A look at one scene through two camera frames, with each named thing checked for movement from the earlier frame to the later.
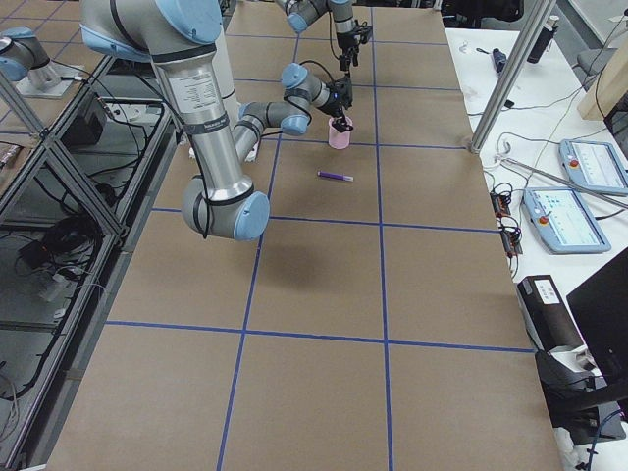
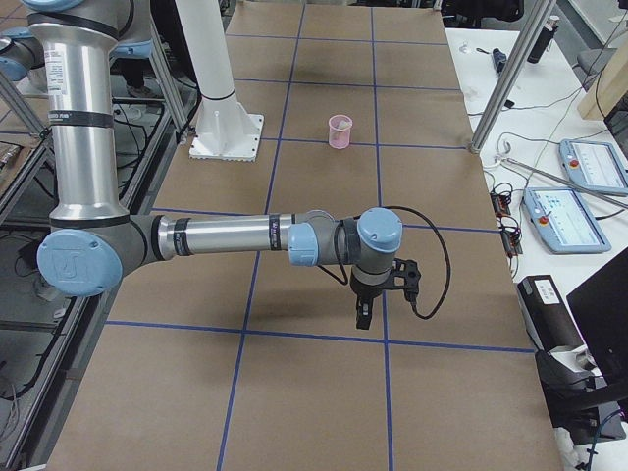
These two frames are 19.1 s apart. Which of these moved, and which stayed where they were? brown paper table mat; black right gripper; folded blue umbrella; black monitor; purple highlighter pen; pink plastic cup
Moved: purple highlighter pen; black right gripper
Stayed: black monitor; brown paper table mat; folded blue umbrella; pink plastic cup
